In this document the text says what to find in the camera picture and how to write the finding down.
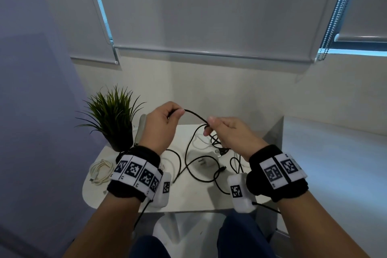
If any person's left hand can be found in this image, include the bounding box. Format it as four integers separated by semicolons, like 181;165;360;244
138;101;185;156

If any person's right hand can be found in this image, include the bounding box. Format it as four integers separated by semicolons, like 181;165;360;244
203;117;270;162

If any pile of cables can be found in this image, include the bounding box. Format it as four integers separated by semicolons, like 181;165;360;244
193;132;252;196

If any thin black cable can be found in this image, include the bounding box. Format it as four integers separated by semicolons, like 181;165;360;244
164;109;242;183

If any beige charging cable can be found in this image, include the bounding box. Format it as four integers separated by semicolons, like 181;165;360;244
89;159;115;186

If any person's left forearm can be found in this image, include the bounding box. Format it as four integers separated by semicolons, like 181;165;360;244
62;193;143;258

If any person's right forearm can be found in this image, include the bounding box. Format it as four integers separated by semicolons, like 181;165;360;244
277;191;371;258

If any person's right leg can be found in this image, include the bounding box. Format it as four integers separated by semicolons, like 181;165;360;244
217;211;276;258

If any person's leg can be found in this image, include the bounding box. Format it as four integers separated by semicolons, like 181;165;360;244
130;235;171;258
217;211;276;258

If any person's left leg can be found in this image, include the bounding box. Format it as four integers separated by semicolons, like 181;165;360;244
130;235;171;258

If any grey oblong device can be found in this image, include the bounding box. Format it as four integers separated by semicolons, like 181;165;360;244
134;114;147;146

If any green plant in black pot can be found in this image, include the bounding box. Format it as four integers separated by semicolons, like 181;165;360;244
75;85;147;152

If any black wristband with marker tags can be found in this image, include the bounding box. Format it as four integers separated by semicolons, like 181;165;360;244
106;146;164;202
246;145;309;203

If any wide white roller blind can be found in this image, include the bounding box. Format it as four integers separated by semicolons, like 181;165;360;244
87;0;354;63

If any thin black camera cord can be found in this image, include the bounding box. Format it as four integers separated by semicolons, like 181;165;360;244
252;202;281;214
133;200;152;230

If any metal bead chain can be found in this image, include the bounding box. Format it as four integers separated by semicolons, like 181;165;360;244
316;0;362;62

